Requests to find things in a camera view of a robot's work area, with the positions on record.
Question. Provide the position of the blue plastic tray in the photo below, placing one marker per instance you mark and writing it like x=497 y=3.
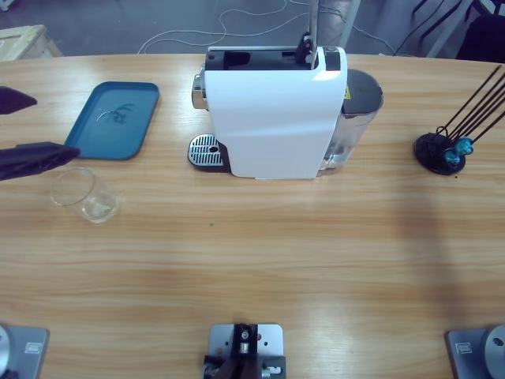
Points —
x=118 y=138

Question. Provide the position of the wooden crate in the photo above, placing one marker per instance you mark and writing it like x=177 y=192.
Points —
x=23 y=43

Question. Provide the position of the silver coffee machine lever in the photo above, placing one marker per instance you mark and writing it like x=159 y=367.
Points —
x=311 y=19

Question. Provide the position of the metal drip tray grille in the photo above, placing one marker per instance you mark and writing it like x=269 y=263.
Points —
x=201 y=150

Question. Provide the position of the clear drinking glass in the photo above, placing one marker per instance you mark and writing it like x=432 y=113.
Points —
x=94 y=209

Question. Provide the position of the white metal frame bar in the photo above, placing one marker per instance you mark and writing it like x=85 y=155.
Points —
x=446 y=31

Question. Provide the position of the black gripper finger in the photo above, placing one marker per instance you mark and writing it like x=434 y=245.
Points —
x=13 y=102
x=35 y=158

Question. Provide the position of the centre grey mount bracket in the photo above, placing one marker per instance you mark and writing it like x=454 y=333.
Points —
x=272 y=339

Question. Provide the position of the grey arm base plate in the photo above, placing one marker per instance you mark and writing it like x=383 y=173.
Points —
x=31 y=347
x=465 y=351

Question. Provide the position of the white capsule coffee machine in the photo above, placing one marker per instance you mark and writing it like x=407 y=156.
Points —
x=272 y=118

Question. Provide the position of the clear water tank black lid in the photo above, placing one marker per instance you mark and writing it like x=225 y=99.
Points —
x=363 y=91

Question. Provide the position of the white metal table leg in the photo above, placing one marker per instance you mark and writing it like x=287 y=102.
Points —
x=349 y=23

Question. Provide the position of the black capsule holder with rods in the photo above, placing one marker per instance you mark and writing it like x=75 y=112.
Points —
x=428 y=152

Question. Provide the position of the black office chair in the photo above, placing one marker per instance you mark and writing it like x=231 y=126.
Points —
x=487 y=39

